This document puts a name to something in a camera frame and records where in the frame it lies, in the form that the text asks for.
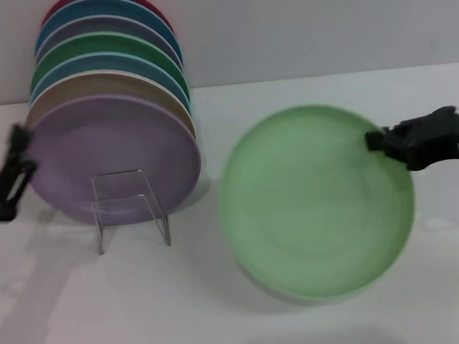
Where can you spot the teal blue plate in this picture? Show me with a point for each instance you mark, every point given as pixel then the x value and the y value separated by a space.
pixel 116 8

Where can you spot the red plate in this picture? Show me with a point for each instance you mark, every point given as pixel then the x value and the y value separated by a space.
pixel 157 8

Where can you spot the grey plate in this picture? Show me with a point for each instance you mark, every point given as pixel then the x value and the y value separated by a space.
pixel 97 26

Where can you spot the clear acrylic plate rack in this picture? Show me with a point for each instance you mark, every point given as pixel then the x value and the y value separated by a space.
pixel 99 233

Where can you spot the light blue plate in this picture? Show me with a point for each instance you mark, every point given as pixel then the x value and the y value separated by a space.
pixel 81 66

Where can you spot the beige plate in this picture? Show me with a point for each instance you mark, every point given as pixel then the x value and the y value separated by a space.
pixel 83 86

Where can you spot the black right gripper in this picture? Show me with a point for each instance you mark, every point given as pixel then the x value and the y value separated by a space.
pixel 434 140

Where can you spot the purple plate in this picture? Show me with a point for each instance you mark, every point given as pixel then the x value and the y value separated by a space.
pixel 109 151

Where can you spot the light green plate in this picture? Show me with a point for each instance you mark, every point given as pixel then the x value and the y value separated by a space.
pixel 314 208

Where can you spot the dark green plate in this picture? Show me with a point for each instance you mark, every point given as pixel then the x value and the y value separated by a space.
pixel 91 45

